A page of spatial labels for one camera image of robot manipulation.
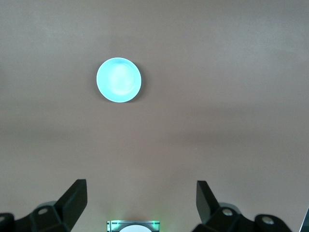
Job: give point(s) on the blue bowl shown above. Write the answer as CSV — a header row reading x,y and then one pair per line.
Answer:
x,y
118,79

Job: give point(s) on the brown table cover sheet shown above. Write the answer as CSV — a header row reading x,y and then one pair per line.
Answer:
x,y
217,96

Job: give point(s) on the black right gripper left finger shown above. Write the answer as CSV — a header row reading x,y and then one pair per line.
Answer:
x,y
65,212

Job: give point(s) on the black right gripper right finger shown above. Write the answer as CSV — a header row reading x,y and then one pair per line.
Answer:
x,y
212,217

